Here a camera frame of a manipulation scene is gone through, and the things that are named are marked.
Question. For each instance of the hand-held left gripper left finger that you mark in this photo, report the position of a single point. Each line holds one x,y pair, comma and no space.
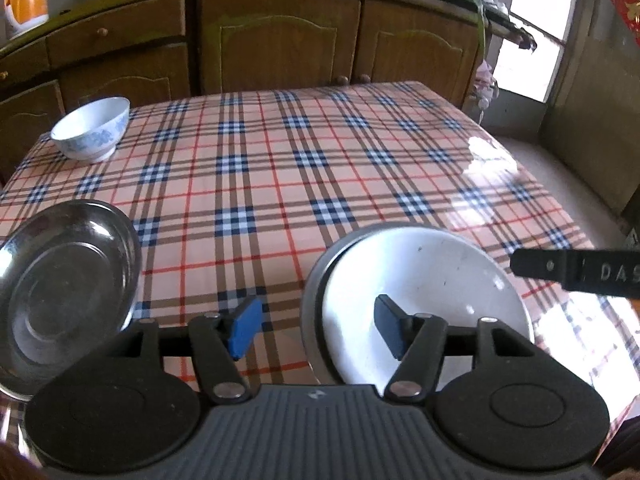
245,325

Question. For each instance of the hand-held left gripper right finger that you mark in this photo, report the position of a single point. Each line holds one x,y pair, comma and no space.
390,325

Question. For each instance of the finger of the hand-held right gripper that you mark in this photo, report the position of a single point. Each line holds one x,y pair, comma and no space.
537,262

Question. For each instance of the deep stainless steel bowl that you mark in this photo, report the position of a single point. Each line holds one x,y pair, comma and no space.
311,320

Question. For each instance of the plain white bowl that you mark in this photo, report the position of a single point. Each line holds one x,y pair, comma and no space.
440,280

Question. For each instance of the blue patterned white bowl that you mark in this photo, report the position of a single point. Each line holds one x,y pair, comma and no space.
90,125

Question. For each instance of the beige board panel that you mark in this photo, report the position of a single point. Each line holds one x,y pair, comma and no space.
595,135

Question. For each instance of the plaid tablecloth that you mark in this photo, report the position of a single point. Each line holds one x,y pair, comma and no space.
300,170

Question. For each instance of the stainless steel plate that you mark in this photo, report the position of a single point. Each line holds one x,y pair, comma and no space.
65,285

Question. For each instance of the pink plastic bags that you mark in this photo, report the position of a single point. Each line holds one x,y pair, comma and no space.
485,85

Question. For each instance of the window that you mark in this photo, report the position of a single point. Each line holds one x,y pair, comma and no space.
530,75

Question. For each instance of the black gas stove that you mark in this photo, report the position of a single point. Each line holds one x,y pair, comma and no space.
515,32

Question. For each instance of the green leaf stalk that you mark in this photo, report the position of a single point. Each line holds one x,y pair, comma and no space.
481,35

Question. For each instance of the wooden two-door cabinet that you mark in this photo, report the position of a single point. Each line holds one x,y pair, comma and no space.
280,55

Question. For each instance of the orange electric kettle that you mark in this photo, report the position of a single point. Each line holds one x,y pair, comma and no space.
25,2

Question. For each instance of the red paper wall decoration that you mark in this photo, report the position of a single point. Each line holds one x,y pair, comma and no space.
630,10

